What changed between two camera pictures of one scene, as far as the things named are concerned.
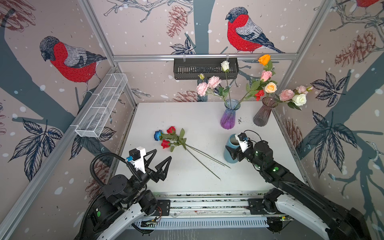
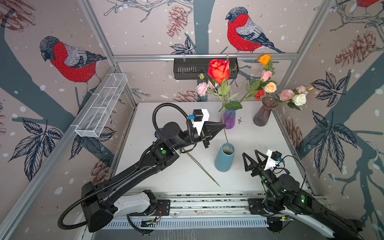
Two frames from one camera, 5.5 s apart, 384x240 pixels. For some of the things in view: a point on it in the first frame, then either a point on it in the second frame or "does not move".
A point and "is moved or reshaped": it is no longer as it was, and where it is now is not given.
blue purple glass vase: x=228 y=119 does not move
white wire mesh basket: x=94 y=119 does not move
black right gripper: x=239 y=153 -> x=260 y=169
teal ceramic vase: x=232 y=142 is moved or reshaped
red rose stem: x=166 y=144 -> x=218 y=71
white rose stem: x=298 y=100 does not move
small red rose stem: x=172 y=130 -> x=185 y=150
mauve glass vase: x=261 y=117 does not move
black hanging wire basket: x=189 y=68 does not move
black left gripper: x=155 y=176 -> x=205 y=134
